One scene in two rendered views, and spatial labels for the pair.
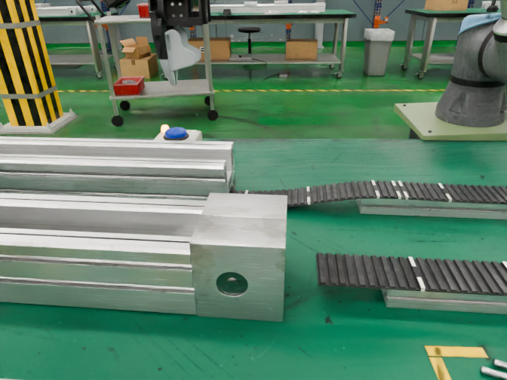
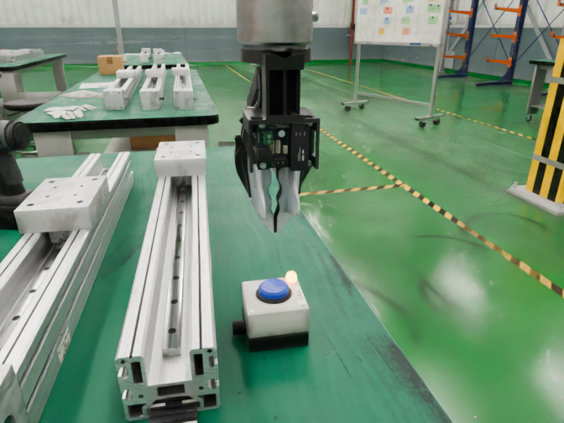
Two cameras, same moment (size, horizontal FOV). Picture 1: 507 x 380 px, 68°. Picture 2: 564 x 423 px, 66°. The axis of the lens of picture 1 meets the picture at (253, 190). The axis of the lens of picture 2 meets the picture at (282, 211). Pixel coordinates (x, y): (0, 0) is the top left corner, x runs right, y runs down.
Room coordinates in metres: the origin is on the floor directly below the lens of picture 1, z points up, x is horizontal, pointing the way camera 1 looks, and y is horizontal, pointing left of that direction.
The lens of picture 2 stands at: (0.54, -0.33, 1.17)
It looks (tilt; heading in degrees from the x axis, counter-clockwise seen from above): 23 degrees down; 74
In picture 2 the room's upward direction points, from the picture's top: straight up
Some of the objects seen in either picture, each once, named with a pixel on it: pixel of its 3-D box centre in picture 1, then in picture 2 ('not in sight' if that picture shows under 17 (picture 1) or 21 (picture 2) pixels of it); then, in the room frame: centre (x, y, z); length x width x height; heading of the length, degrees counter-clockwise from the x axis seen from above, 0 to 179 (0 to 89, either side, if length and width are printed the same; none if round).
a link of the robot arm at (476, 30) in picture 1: (488, 44); not in sight; (0.88, -0.52, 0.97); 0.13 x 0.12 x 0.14; 7
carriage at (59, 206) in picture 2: not in sight; (69, 209); (0.38, 0.45, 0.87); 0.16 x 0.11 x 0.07; 84
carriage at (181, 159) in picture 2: not in sight; (182, 163); (0.59, 0.68, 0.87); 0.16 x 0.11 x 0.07; 84
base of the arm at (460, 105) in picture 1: (474, 96); not in sight; (0.89, -0.52, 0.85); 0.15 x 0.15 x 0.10
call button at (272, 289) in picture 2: (176, 134); (274, 291); (0.67, 0.14, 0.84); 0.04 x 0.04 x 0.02
